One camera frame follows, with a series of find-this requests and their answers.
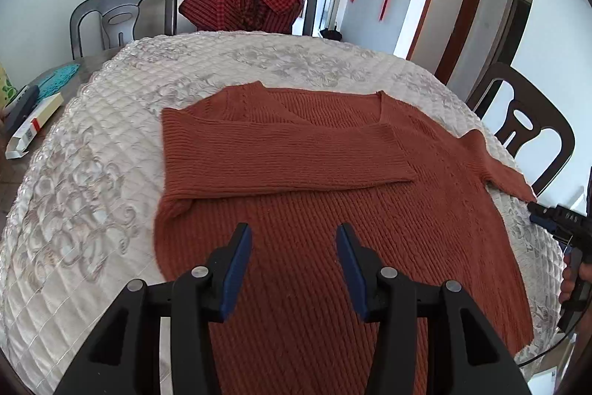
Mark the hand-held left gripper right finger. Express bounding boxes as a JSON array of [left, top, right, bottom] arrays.
[[335, 223, 532, 395]]

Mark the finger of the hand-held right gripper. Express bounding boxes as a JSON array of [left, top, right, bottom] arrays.
[[528, 201, 562, 238]]

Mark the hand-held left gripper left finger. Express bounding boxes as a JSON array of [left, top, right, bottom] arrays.
[[53, 223, 254, 395]]

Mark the rust orange knit sweater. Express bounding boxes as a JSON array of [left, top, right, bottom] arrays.
[[155, 81, 538, 395]]

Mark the person's right hand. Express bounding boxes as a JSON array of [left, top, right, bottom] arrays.
[[561, 254, 592, 305]]

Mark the brown plastic chair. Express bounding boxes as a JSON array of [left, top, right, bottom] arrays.
[[466, 63, 576, 198]]

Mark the white quilted blanket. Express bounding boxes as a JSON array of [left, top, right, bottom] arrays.
[[0, 31, 566, 395]]

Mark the brown wooden door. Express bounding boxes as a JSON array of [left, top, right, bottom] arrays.
[[406, 0, 487, 87]]

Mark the long white carton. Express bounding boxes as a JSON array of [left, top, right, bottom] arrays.
[[6, 93, 64, 160]]

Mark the teal crochet doily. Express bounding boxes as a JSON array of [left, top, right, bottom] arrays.
[[34, 63, 79, 100]]

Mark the grey chair under plaid garment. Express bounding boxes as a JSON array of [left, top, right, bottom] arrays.
[[296, 0, 320, 37]]

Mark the dark blue box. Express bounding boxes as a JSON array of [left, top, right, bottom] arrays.
[[4, 85, 40, 124]]

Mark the dark grey plastic chair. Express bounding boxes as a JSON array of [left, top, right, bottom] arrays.
[[70, 0, 179, 60]]

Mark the green printed bag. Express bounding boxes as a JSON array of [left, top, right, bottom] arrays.
[[0, 64, 16, 110]]

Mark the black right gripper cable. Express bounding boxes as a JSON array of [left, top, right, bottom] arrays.
[[515, 321, 580, 367]]

